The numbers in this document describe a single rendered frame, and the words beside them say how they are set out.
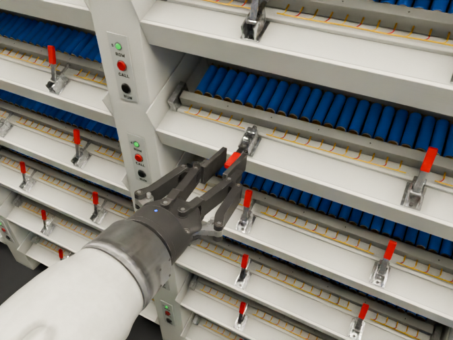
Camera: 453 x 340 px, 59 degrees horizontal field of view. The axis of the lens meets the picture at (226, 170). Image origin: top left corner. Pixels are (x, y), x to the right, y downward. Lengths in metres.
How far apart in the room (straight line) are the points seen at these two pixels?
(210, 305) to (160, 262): 0.76
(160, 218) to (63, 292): 0.14
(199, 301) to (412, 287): 0.60
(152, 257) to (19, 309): 0.13
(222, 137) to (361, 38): 0.29
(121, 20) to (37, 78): 0.34
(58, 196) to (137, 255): 0.85
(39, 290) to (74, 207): 0.84
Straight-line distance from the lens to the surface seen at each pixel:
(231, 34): 0.59
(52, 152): 1.09
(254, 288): 0.98
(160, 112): 0.75
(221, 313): 1.17
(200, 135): 0.72
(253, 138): 0.67
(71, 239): 1.41
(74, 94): 0.89
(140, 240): 0.43
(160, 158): 0.80
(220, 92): 0.75
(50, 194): 1.28
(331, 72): 0.55
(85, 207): 1.20
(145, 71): 0.70
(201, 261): 1.02
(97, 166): 1.00
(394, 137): 0.68
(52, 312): 0.37
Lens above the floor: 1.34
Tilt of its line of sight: 41 degrees down
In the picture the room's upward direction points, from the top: straight up
